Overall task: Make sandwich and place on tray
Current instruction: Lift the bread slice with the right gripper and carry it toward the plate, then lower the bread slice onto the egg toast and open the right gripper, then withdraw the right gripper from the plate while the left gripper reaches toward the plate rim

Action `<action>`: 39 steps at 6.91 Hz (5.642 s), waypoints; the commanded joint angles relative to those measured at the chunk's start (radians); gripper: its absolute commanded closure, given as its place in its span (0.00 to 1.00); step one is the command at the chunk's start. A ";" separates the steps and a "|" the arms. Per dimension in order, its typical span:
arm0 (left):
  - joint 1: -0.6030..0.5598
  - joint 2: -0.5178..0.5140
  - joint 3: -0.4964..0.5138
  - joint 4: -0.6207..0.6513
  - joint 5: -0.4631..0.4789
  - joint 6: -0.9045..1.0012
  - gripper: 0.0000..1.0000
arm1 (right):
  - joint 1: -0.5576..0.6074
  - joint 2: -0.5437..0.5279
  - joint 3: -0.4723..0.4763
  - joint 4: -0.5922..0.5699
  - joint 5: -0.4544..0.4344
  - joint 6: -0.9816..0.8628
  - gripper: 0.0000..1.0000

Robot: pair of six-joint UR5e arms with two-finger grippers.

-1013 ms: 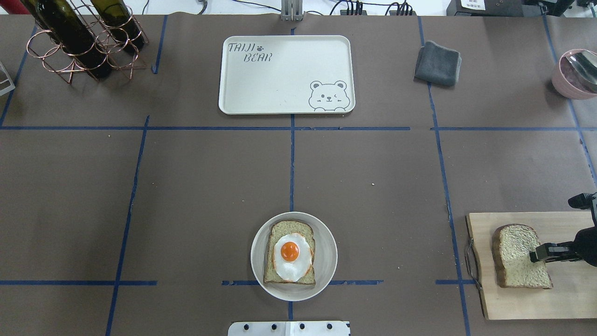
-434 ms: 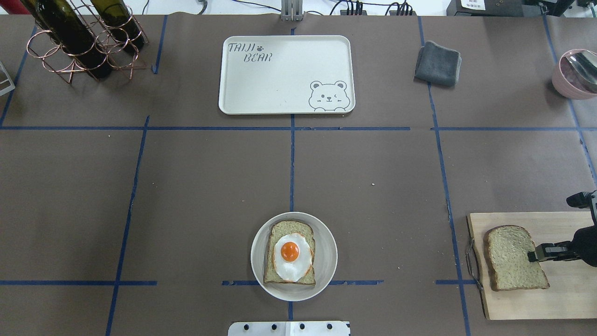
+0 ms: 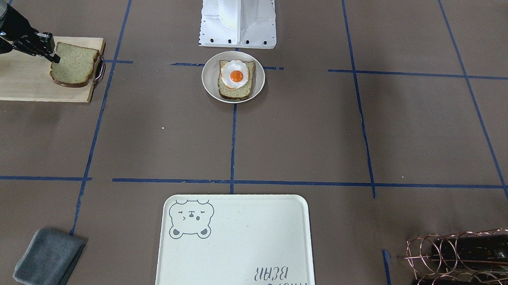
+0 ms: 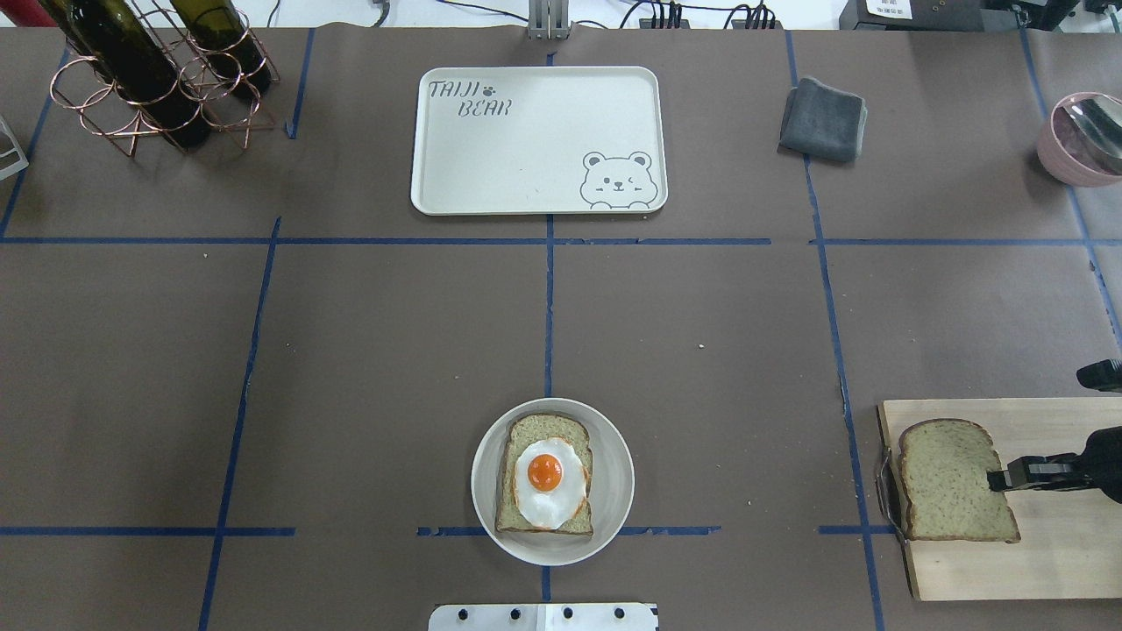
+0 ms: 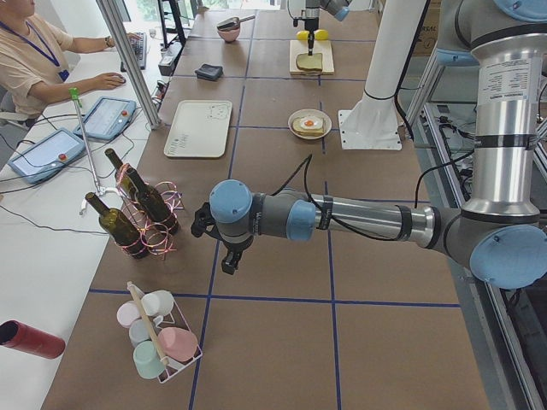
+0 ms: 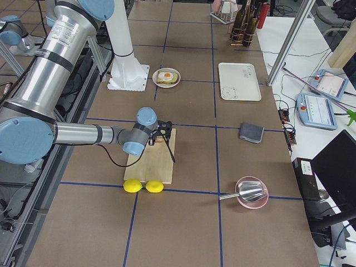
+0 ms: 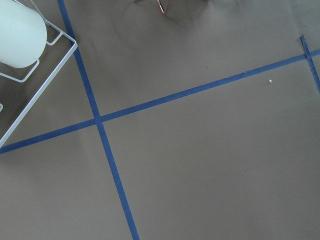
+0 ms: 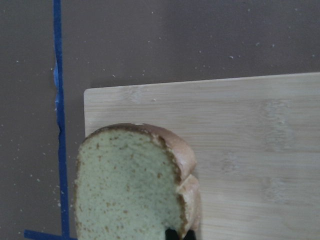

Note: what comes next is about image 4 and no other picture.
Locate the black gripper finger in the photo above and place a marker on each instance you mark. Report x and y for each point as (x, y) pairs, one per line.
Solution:
(1055, 473)

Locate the dark wine bottle right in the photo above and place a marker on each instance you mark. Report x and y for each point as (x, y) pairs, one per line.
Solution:
(216, 27)

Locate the white round plate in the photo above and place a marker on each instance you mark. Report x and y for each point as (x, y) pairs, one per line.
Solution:
(611, 495)

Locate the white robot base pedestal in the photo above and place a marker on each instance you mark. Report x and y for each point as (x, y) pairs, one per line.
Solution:
(546, 616)

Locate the fried egg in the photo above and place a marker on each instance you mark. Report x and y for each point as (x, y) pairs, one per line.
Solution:
(549, 483)

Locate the wooden cutting board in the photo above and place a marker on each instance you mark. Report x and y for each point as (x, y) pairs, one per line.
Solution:
(1070, 546)

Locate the dark wine bottle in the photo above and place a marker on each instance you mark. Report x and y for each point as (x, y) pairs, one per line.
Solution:
(111, 32)
(216, 27)

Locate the copper wire bottle rack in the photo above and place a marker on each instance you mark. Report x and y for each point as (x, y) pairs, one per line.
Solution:
(79, 86)

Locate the aluminium frame post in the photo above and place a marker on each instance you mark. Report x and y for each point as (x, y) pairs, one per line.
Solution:
(549, 19)

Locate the folded grey cloth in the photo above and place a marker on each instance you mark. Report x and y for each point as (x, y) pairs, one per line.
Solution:
(823, 121)

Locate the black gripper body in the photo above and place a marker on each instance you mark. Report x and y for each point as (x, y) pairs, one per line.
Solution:
(1106, 453)

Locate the bread slice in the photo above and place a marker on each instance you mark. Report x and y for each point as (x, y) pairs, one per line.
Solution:
(943, 467)
(528, 430)

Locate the dark wine bottle left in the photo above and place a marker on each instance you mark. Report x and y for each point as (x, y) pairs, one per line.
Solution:
(111, 32)

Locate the white bear serving tray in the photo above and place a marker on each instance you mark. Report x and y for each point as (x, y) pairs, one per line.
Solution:
(493, 141)

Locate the metal scoop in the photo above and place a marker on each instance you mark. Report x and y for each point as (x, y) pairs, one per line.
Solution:
(1097, 121)

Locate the pink bowl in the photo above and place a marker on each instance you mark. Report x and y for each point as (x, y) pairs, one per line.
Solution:
(1064, 150)

